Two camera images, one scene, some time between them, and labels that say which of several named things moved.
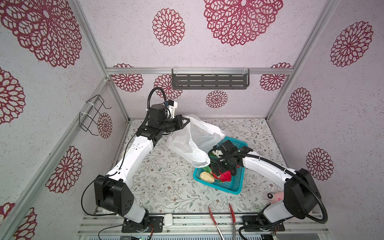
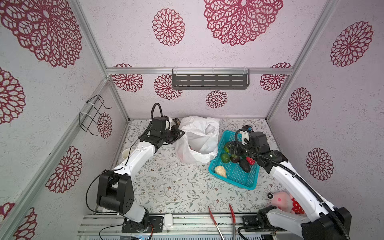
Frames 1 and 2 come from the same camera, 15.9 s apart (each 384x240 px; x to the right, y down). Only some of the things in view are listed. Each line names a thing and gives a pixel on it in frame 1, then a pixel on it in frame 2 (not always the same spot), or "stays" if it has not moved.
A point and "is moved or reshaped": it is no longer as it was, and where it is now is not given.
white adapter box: (168, 221) stays
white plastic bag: (192, 142) is moved or reshaped
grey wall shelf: (210, 79) stays
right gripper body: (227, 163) to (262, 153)
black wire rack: (89, 118) stays
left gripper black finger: (180, 118) to (179, 136)
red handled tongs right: (234, 222) stays
